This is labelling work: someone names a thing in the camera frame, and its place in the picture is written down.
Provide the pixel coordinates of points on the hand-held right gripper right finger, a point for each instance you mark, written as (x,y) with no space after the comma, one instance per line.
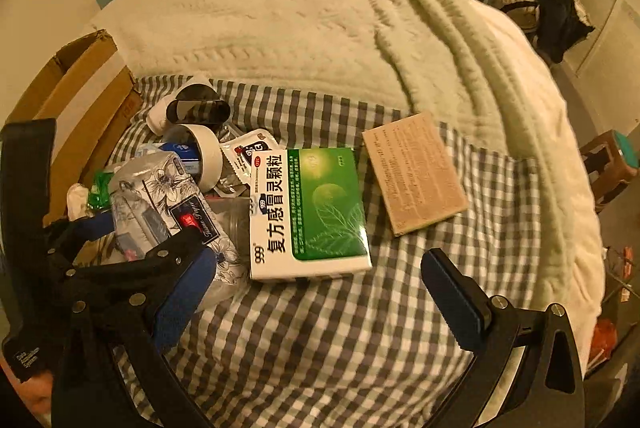
(457,303)

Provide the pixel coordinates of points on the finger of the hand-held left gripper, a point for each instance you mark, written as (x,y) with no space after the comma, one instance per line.
(150,265)
(97,225)

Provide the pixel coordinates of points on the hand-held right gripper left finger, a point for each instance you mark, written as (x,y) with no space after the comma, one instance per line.
(182,298)

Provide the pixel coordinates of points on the white tissue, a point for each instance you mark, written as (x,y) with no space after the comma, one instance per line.
(77,200)

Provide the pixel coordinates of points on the floral tissue packet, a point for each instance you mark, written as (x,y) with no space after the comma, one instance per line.
(160,188)

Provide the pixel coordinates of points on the clear plastic bottle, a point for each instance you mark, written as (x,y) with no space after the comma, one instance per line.
(232,228)

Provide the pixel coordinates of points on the brown cardboard box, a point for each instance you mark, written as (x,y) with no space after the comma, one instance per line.
(75,78)

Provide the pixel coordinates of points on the green white medicine box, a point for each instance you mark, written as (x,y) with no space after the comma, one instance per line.
(325,208)

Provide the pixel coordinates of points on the green plastic packet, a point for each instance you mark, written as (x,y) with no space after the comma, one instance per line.
(102,188)

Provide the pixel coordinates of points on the foil blister pack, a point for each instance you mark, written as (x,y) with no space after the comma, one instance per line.
(227,188)

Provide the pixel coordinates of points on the white plastic device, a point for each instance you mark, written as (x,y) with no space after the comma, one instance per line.
(157,115)

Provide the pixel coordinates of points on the white tape roll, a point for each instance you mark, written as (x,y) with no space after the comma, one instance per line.
(212,153)

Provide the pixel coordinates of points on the tan printed booklet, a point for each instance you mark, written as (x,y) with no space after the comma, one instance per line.
(415,173)

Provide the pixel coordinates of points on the white red sachet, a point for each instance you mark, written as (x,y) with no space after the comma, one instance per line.
(247,155)

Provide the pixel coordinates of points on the black glossy curved band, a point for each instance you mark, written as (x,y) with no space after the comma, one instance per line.
(200,108)

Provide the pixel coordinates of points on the wooden stool with teal top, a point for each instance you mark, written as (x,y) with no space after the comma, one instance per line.
(610,163)

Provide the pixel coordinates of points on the cream knit blanket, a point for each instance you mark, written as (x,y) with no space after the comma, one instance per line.
(325,23)

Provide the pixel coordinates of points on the black clothing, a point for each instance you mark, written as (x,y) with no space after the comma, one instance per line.
(562,8)

